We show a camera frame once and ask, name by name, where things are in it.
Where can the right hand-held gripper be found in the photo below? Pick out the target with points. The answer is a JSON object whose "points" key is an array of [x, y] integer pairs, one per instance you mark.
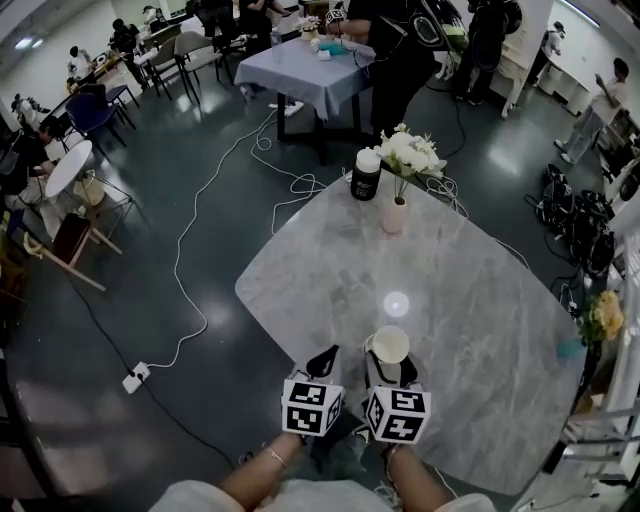
{"points": [[397, 415]]}

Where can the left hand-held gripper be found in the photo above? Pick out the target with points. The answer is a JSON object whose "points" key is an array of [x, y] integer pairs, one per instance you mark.
{"points": [[310, 407]]}

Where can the person's right forearm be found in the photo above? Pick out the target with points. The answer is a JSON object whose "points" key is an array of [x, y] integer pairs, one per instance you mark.
{"points": [[415, 475]]}

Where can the person's left forearm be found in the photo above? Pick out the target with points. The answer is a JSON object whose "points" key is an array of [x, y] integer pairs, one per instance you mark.
{"points": [[260, 465]]}

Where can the person's grey trousers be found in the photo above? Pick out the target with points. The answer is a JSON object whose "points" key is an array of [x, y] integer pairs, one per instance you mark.
{"points": [[345, 465]]}

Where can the pink vase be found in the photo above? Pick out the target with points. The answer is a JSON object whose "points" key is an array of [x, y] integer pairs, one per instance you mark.
{"points": [[393, 216]]}

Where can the blue vase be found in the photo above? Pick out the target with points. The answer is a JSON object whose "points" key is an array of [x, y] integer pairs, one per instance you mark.
{"points": [[570, 348]]}

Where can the person's white shirt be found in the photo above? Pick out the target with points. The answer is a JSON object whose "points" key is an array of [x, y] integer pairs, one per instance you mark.
{"points": [[200, 500]]}

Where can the white power strip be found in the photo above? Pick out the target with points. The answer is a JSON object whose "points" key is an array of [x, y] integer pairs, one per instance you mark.
{"points": [[290, 107], [136, 377]]}

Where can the black bottle white cap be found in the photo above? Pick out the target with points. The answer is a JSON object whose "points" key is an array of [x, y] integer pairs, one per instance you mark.
{"points": [[366, 177]]}

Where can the white metal rack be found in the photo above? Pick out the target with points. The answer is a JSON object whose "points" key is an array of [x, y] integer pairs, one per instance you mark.
{"points": [[600, 415]]}

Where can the orange flower bouquet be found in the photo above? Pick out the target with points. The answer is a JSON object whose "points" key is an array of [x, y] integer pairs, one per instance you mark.
{"points": [[602, 315]]}

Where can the white flower bouquet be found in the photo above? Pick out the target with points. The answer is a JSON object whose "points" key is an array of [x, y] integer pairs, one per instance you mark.
{"points": [[410, 152]]}

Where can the pile of black backpacks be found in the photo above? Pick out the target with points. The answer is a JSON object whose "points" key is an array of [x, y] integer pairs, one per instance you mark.
{"points": [[582, 225]]}

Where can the wooden chair dark seat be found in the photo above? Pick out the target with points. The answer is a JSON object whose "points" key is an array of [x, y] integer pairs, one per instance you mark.
{"points": [[70, 237]]}

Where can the table with blue-grey cloth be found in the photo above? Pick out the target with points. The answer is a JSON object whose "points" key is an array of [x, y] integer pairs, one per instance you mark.
{"points": [[300, 75]]}

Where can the teal cloth object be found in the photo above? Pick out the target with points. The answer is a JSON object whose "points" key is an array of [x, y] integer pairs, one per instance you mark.
{"points": [[332, 48]]}

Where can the white dressing table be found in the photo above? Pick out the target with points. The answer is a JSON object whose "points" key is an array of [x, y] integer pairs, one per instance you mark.
{"points": [[515, 75]]}

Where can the round white side table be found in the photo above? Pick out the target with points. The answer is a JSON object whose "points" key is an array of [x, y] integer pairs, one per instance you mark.
{"points": [[70, 167]]}

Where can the clear plastic bottle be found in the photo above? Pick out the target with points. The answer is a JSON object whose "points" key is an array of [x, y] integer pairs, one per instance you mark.
{"points": [[276, 42]]}

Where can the small white flower vase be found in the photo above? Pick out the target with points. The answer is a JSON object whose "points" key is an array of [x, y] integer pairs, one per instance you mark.
{"points": [[307, 26]]}

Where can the blue chair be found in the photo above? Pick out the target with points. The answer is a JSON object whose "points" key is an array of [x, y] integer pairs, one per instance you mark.
{"points": [[95, 110]]}

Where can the grey chair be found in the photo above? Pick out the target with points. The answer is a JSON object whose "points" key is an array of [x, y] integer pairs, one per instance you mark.
{"points": [[162, 57], [195, 45]]}

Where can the black green backpack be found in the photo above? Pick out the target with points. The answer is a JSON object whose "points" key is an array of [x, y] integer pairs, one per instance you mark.
{"points": [[440, 22]]}

